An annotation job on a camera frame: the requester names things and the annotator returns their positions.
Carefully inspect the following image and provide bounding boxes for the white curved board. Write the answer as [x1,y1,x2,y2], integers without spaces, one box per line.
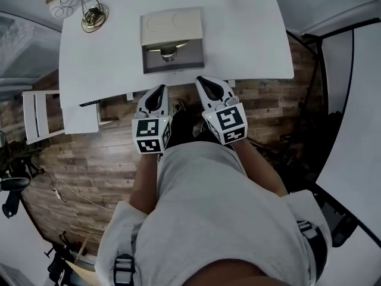
[314,25,381,251]

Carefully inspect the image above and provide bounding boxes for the person's black trousers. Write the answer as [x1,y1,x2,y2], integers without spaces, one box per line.
[164,111,238,154]

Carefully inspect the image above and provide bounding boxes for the gold desk lamp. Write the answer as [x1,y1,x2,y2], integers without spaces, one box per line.
[41,0,110,34]

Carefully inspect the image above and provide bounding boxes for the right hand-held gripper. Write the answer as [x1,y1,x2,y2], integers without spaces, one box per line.
[195,75,249,146]

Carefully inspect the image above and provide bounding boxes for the beige grey container box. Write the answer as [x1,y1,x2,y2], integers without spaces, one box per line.
[140,7,206,75]

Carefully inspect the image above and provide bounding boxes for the person's left forearm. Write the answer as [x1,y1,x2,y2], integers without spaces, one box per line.
[128,151,163,215]

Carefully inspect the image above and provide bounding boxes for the person's grey shirt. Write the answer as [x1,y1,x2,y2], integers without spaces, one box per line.
[94,142,333,286]

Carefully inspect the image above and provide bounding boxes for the black floor stand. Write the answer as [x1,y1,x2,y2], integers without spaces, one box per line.
[43,230,90,286]

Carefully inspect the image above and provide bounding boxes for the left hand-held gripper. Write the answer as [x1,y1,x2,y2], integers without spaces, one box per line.
[131,84,173,155]

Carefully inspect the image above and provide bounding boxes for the white desk side panel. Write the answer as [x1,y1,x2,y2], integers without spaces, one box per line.
[60,101,101,135]

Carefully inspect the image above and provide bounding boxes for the white chair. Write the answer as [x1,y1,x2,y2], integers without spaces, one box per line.
[21,89,65,145]

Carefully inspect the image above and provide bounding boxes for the person's shoe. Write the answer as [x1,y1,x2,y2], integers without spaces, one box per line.
[171,99,188,116]

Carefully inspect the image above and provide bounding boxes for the person's right forearm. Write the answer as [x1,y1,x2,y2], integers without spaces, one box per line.
[234,138,289,197]

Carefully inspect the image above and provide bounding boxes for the white floor cable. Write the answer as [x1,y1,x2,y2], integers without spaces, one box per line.
[44,171,115,213]

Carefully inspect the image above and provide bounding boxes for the black padded armrest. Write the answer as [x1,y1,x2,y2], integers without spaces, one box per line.
[0,177,31,192]

